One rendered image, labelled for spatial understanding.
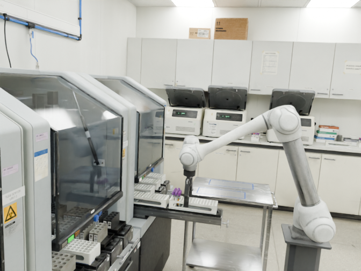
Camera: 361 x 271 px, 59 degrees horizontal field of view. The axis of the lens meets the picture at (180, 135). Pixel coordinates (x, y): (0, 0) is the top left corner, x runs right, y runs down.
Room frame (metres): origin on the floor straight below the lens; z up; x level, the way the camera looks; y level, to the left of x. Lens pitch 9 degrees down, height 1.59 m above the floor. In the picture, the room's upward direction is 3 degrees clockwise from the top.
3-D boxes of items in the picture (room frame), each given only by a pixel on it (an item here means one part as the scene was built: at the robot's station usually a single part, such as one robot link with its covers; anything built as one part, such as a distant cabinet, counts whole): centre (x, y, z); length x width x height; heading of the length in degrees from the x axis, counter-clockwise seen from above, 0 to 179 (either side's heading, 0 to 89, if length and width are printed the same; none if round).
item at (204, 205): (1.92, -0.10, 0.84); 0.30 x 0.10 x 0.06; 79
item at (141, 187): (2.16, 0.31, 0.83); 0.30 x 0.10 x 0.06; 79
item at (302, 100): (4.30, -1.45, 1.25); 0.62 x 0.56 x 0.69; 168
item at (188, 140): (1.91, -0.07, 1.20); 0.13 x 0.11 x 0.16; 174
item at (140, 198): (1.98, 0.21, 0.83); 0.30 x 0.10 x 0.06; 79
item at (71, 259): (1.15, 0.42, 0.85); 0.12 x 0.02 x 0.06; 169
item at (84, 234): (1.46, 0.42, 0.85); 0.12 x 0.02 x 0.06; 168
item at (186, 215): (1.95, 0.03, 0.78); 0.73 x 0.14 x 0.09; 79
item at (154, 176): (2.46, 0.25, 0.83); 0.30 x 0.10 x 0.06; 79
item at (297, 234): (1.90, -0.81, 0.73); 0.22 x 0.18 x 0.06; 169
